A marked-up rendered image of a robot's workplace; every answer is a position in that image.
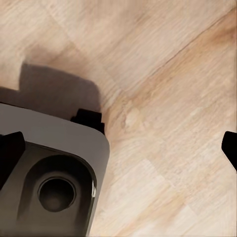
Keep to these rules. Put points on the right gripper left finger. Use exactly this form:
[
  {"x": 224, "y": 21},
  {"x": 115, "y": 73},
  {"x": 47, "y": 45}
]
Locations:
[{"x": 12, "y": 147}]

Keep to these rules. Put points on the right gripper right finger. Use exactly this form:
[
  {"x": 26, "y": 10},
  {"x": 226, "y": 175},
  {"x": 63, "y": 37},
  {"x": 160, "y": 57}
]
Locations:
[{"x": 229, "y": 146}]

